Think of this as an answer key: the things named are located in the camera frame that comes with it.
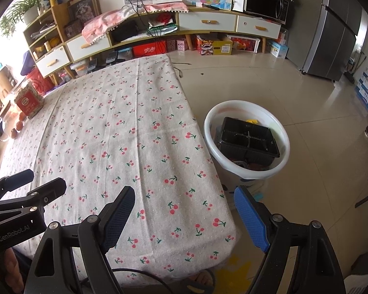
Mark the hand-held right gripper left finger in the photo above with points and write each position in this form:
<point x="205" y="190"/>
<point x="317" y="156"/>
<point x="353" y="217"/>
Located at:
<point x="119" y="217"/>

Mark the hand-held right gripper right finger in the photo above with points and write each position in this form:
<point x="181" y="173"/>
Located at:
<point x="251" y="220"/>

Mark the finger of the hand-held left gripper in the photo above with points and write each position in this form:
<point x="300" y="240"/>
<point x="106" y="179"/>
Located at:
<point x="15" y="179"/>
<point x="50" y="190"/>

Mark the black plastic tray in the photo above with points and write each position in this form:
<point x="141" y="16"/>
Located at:
<point x="248" y="141"/>

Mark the white plastic bin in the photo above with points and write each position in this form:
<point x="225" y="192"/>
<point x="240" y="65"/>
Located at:
<point x="211" y="134"/>

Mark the person's left forearm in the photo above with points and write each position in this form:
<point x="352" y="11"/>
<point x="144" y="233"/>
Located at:
<point x="13" y="266"/>

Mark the orange fruit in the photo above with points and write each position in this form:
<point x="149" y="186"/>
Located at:
<point x="14" y="134"/>
<point x="20" y="125"/>

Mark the person's foot in slipper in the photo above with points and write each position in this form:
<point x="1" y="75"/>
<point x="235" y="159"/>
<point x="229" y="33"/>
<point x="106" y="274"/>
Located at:
<point x="202" y="280"/>

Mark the glass jar red label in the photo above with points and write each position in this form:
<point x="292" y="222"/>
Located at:
<point x="27" y="102"/>

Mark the red bag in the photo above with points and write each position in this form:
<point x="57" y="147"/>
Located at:
<point x="38" y="81"/>

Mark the cherry print tablecloth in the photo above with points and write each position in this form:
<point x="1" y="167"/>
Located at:
<point x="125" y="113"/>

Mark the purple bag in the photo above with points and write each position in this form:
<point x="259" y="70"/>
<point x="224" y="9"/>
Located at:
<point x="29" y="62"/>

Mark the red box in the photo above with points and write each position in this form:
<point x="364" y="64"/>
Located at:
<point x="144" y="50"/>

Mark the blue and white box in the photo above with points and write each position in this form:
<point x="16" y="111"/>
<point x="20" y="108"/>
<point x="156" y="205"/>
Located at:
<point x="278" y="49"/>

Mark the broom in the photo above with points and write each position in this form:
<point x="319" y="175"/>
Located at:
<point x="349" y="76"/>

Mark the black box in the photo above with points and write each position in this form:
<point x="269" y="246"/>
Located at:
<point x="124" y="30"/>

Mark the white storage crate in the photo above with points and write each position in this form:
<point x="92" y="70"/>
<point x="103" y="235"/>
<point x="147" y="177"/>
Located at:
<point x="245" y="44"/>

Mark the colourful printed carton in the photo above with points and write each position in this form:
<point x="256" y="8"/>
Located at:
<point x="214" y="47"/>

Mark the green potted plant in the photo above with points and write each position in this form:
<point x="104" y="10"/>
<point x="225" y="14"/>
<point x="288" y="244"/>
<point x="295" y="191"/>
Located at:
<point x="27" y="1"/>

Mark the pink patterned box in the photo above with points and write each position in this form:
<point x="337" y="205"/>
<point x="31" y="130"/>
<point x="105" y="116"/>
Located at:
<point x="182" y="44"/>
<point x="171" y="46"/>

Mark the pink cloth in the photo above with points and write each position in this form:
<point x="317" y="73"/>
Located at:
<point x="110" y="18"/>

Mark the framed picture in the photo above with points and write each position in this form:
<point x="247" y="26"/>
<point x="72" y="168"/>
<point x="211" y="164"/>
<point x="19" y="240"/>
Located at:
<point x="82" y="6"/>

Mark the grey refrigerator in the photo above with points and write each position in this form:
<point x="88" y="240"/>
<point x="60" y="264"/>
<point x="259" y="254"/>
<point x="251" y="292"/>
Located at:
<point x="328" y="36"/>

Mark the wooden cabinet white drawers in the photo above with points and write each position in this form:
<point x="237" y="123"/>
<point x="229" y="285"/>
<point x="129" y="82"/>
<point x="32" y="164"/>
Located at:
<point x="207" y="21"/>

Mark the black microwave oven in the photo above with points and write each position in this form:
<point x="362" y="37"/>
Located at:
<point x="263" y="4"/>

